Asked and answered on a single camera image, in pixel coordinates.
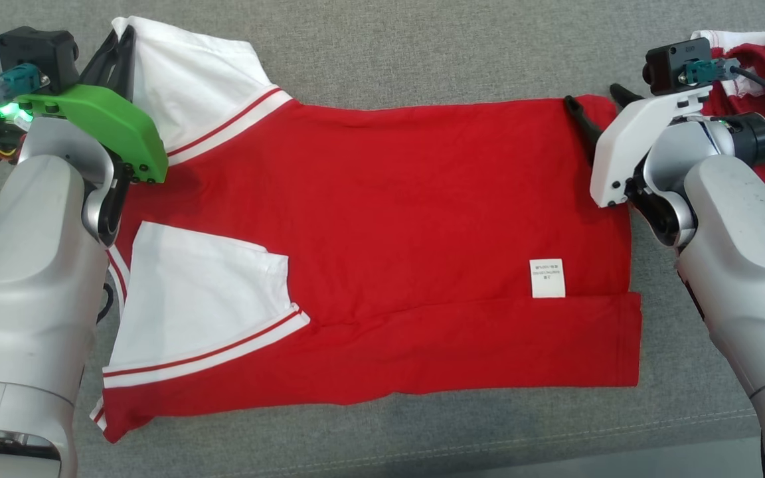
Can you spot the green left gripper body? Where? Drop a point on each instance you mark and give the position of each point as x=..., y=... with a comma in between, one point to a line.
x=110, y=123

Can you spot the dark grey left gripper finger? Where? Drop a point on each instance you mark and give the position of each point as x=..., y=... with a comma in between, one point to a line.
x=127, y=63
x=102, y=66

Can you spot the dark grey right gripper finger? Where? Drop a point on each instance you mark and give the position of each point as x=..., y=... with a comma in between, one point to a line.
x=625, y=95
x=585, y=129

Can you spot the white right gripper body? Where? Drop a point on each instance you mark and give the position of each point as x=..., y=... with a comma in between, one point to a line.
x=628, y=139

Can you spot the red shorts with white stripe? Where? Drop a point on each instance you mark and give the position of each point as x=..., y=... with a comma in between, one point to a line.
x=764, y=50

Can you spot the red shirt with white sleeves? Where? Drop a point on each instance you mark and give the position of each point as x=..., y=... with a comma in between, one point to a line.
x=389, y=199

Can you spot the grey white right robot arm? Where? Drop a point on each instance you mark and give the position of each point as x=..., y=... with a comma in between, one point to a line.
x=741, y=232

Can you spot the grey fabric sofa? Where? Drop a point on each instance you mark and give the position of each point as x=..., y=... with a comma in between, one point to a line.
x=382, y=53

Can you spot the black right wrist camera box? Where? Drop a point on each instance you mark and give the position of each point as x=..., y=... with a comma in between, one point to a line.
x=668, y=63

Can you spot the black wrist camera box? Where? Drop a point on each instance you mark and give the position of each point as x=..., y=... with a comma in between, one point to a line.
x=668, y=63
x=34, y=46

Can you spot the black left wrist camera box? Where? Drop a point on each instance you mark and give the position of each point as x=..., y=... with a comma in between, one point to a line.
x=34, y=46

